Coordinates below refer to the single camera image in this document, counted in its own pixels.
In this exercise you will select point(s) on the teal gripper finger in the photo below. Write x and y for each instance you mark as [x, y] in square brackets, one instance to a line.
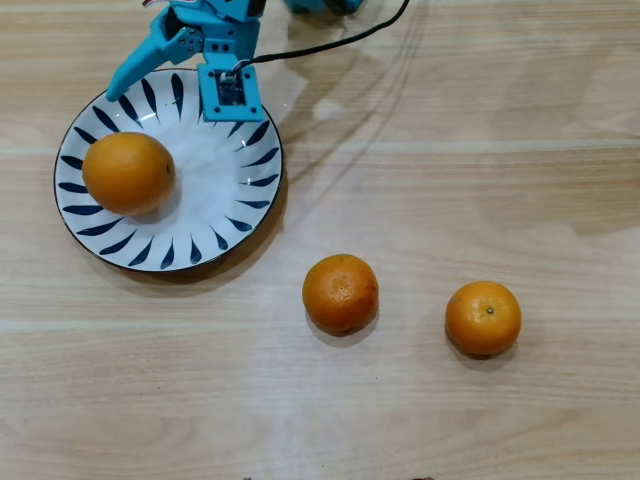
[137, 62]

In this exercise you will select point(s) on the large smooth orange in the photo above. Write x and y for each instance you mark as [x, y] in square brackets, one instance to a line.
[127, 172]

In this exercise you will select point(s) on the scarred small orange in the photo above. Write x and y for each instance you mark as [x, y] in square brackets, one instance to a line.
[340, 295]

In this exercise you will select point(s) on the small orange green stem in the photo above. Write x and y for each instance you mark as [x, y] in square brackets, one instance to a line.
[482, 320]

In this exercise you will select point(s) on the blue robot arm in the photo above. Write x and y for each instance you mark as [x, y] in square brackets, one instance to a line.
[225, 9]

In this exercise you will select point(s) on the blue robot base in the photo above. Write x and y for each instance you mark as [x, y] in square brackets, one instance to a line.
[325, 5]

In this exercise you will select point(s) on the white plate blue leaf pattern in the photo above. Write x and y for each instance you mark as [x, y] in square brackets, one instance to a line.
[215, 200]

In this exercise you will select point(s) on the blue camera mount with board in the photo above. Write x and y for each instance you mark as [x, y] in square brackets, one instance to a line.
[231, 95]

